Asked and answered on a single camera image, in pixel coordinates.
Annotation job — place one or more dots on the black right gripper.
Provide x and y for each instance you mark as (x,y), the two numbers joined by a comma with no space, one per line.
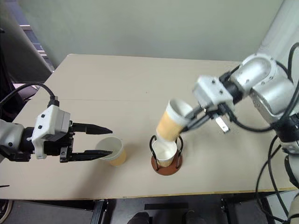
(224,109)

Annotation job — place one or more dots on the small silver metal tab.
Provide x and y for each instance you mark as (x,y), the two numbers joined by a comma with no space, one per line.
(222,124)

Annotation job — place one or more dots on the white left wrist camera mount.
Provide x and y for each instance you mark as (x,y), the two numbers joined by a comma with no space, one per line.
(50,121)

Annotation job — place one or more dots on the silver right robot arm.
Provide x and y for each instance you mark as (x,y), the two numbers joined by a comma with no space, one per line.
(268,79)

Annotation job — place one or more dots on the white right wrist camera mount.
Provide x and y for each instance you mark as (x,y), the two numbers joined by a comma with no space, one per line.
(210,89)

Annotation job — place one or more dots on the grey box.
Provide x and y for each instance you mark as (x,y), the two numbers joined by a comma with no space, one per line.
(273,210)

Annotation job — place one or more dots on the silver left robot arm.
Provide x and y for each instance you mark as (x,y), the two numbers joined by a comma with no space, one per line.
(10,134)

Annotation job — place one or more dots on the dark shelf unit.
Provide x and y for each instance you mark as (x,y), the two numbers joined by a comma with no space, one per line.
(38,50)

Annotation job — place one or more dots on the brown white paper cup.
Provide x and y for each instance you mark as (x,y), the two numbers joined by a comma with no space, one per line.
(116,156)
(168,126)
(163,151)

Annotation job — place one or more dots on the dark rounded shape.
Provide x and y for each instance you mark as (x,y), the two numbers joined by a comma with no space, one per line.
(140,219)

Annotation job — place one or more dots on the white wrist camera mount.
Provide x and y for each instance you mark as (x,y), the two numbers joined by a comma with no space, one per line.
(210,89)
(50,121)

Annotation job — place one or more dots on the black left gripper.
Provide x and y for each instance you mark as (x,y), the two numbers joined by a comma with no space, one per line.
(56,147)

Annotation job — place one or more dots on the black furniture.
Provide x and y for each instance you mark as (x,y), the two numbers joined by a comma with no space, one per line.
(9,77)

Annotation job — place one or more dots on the black tape strip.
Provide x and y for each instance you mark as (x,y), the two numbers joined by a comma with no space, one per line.
(165,206)

